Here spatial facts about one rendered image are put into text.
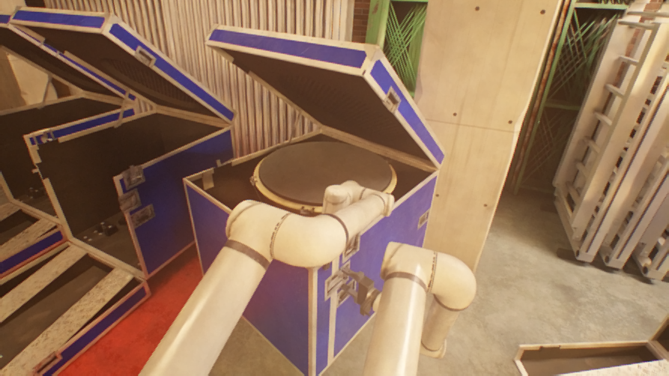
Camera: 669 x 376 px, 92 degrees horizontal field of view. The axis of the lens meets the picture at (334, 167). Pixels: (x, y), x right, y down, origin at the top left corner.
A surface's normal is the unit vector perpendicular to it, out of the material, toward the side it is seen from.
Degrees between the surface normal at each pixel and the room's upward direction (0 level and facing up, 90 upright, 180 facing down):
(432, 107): 90
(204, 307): 29
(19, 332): 2
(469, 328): 0
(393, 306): 19
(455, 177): 90
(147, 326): 0
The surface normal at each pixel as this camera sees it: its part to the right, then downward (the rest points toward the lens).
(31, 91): 0.94, 0.18
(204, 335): 0.49, -0.29
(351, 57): -0.49, -0.29
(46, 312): 0.03, -0.88
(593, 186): -0.36, 0.42
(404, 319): 0.17, -0.76
